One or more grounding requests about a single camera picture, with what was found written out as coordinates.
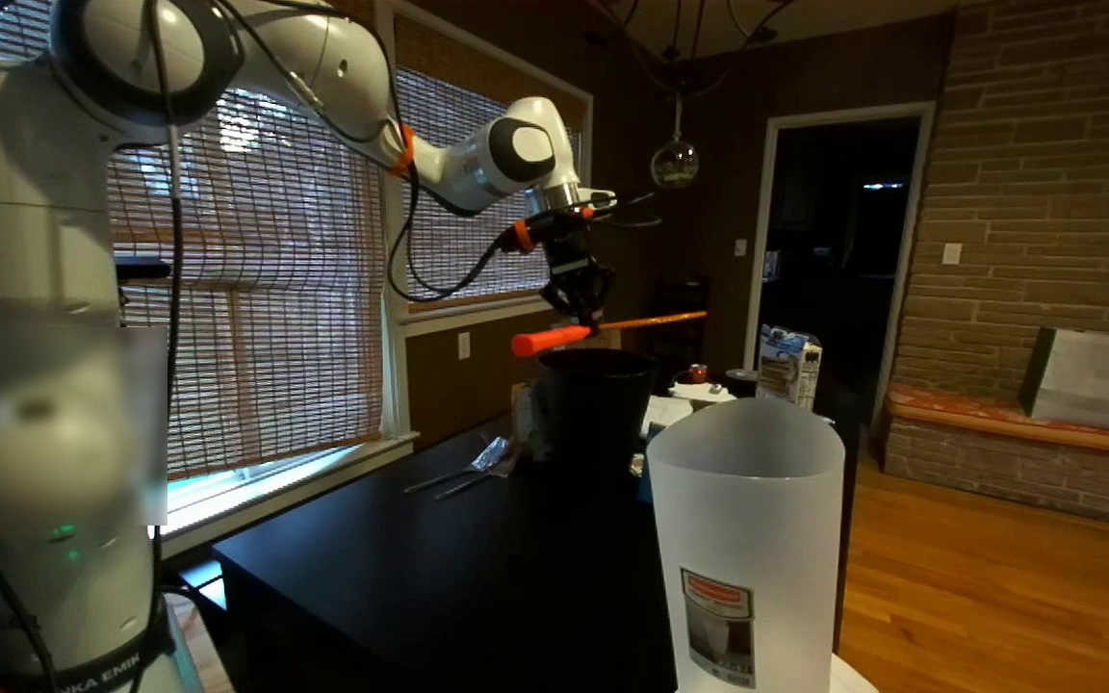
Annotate orange racket with red handle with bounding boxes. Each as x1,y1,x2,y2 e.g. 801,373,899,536
510,306,711,366

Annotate slotted metal spatula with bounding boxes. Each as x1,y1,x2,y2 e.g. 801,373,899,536
430,433,516,506

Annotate small window blind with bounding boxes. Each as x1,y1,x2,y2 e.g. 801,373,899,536
397,61,585,314

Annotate black plastic bucket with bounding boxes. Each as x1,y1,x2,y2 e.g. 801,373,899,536
528,346,653,510

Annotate hanging glass globe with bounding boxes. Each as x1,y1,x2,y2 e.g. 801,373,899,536
647,92,706,194

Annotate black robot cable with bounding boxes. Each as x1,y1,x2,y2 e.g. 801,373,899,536
0,0,548,693

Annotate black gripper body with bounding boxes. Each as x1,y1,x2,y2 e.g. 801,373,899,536
528,204,619,292

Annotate large window blind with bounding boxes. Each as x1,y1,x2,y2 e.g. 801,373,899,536
0,0,384,492

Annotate brick hearth ledge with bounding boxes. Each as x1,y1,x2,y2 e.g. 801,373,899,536
883,380,1109,536

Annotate white box on bench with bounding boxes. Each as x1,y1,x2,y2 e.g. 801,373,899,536
1027,324,1109,437

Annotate translucent white plastic pitcher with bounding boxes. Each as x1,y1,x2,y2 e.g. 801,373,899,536
644,394,851,693

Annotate white door frame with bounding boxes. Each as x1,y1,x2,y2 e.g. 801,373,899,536
742,102,938,433

